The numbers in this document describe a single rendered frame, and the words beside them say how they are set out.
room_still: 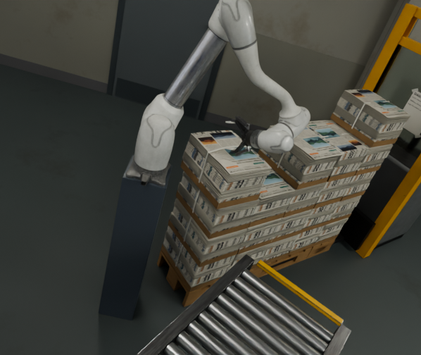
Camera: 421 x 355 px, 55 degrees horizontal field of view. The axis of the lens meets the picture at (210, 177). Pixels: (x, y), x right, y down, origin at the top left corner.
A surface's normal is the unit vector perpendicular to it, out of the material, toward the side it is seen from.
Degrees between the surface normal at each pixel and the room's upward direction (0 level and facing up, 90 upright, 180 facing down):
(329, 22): 90
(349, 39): 90
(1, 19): 90
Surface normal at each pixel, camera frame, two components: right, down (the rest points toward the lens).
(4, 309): 0.26, -0.79
